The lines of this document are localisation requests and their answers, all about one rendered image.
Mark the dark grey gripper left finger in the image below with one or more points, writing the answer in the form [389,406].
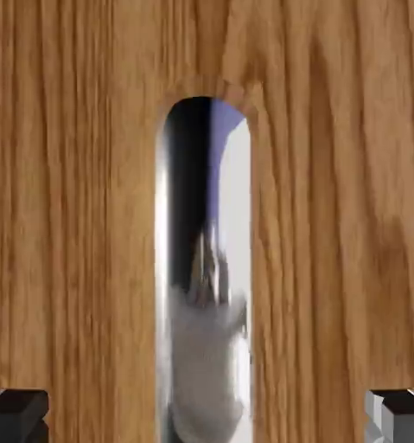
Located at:
[16,417]

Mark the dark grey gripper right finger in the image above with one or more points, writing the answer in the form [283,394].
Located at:
[398,418]

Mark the light wood drawer front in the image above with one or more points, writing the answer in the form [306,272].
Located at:
[71,207]

